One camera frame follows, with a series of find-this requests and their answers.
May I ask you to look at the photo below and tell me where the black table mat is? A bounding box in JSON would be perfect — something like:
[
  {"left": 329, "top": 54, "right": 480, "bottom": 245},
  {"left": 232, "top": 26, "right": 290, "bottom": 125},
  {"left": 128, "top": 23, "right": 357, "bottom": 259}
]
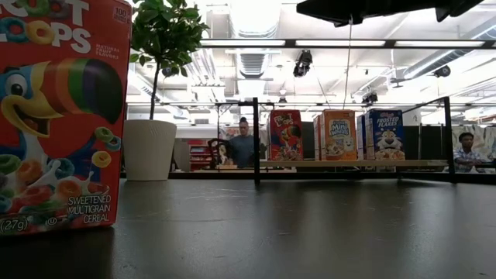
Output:
[{"left": 0, "top": 177, "right": 496, "bottom": 279}]

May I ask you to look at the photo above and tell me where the overhead black light bar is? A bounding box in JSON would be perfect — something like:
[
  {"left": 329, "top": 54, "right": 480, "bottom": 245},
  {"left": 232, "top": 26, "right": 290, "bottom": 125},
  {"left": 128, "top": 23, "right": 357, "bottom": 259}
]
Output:
[{"left": 199, "top": 37, "right": 496, "bottom": 50}]

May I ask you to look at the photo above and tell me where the red Froot Loops cereal box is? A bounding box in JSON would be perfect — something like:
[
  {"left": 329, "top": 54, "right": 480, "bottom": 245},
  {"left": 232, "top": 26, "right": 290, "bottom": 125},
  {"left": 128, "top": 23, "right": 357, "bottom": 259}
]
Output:
[
  {"left": 267, "top": 109, "right": 304, "bottom": 162},
  {"left": 0, "top": 0, "right": 133, "bottom": 237}
]

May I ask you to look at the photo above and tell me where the red shelving unit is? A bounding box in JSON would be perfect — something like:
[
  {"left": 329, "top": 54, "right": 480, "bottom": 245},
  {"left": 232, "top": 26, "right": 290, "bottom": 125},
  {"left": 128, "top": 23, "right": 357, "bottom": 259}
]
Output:
[{"left": 188, "top": 139, "right": 212, "bottom": 171}]

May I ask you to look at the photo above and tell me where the black room divider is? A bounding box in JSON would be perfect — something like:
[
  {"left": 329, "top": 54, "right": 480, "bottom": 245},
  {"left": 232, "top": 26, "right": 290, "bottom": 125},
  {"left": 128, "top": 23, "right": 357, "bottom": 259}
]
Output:
[{"left": 402, "top": 124, "right": 446, "bottom": 160}]

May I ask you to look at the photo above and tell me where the wooden shelf with black frame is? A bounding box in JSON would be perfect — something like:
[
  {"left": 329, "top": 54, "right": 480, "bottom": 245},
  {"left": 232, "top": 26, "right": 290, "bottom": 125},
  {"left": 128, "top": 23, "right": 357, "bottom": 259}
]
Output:
[{"left": 251, "top": 95, "right": 455, "bottom": 186}]

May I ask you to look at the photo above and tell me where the green leafy plant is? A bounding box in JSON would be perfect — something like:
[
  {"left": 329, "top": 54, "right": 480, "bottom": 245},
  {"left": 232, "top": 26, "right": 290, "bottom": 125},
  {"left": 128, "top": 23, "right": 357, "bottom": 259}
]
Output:
[{"left": 129, "top": 0, "right": 210, "bottom": 121}]

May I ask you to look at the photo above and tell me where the black chair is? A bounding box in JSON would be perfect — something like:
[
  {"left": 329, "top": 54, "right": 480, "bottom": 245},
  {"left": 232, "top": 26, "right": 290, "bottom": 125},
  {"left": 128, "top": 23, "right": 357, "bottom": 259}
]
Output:
[{"left": 207, "top": 138, "right": 233, "bottom": 170}]

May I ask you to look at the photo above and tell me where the black metal rig frame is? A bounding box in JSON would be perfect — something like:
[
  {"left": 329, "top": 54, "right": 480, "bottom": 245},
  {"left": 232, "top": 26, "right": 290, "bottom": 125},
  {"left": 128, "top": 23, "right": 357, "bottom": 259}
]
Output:
[{"left": 119, "top": 170, "right": 496, "bottom": 185}]

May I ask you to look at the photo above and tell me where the person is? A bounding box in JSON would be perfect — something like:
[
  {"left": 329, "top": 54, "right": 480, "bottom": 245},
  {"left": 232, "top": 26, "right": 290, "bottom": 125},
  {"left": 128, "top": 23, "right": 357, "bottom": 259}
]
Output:
[
  {"left": 451, "top": 131, "right": 487, "bottom": 174},
  {"left": 228, "top": 115, "right": 255, "bottom": 170}
]

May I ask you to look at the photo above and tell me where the leaf patterned room divider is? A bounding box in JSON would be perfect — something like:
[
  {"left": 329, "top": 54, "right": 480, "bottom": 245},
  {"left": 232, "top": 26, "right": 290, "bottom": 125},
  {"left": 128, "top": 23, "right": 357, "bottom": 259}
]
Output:
[{"left": 451, "top": 124, "right": 496, "bottom": 174}]

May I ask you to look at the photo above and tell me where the blue Frosted Flakes cereal box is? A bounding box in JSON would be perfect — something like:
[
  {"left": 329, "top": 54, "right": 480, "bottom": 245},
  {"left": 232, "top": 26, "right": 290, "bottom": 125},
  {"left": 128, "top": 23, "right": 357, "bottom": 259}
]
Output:
[{"left": 356, "top": 108, "right": 405, "bottom": 161}]

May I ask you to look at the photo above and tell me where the orange Mini Wheats cereal box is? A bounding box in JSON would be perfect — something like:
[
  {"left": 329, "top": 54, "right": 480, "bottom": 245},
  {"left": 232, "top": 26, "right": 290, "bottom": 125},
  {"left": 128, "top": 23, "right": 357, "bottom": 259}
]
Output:
[{"left": 312, "top": 108, "right": 358, "bottom": 162}]

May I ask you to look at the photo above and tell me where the white ribbed plant pot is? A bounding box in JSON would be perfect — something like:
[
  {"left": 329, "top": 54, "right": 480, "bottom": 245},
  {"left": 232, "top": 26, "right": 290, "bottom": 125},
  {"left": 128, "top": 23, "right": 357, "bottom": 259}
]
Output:
[{"left": 122, "top": 119, "right": 178, "bottom": 182}]

